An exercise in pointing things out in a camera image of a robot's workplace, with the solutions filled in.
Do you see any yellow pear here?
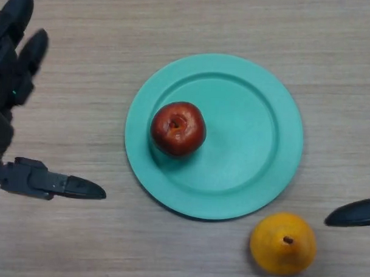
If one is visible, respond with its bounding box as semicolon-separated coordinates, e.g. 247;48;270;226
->
248;211;318;277

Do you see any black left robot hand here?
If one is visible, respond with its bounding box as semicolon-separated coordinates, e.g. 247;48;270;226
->
0;0;114;203

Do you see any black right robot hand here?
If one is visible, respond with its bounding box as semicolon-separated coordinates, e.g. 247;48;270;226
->
324;196;370;228

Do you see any green round plate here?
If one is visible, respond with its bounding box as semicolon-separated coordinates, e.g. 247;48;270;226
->
122;50;307;224

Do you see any red apple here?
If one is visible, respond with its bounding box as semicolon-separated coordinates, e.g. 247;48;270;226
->
149;100;208;159

